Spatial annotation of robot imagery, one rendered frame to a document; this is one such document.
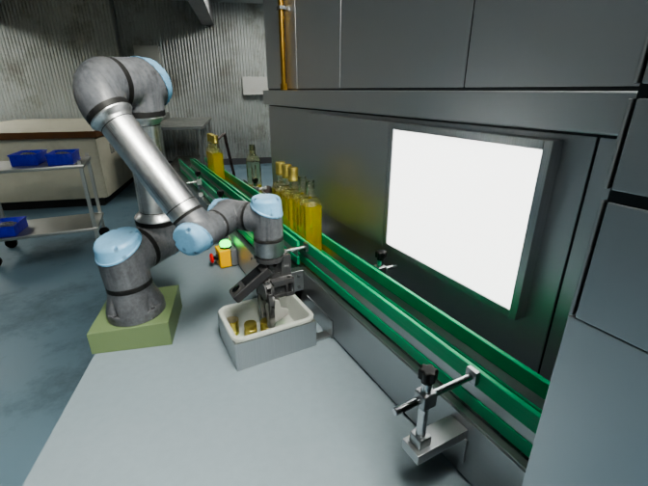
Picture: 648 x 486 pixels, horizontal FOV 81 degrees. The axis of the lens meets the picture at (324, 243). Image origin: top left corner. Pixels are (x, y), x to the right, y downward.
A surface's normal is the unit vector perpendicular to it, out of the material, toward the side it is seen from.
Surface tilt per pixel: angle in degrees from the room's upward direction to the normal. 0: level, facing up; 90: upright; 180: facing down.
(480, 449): 90
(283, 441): 0
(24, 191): 90
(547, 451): 90
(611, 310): 90
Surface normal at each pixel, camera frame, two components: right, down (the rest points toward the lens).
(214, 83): 0.20, 0.37
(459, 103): -0.88, 0.18
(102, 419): 0.00, -0.93
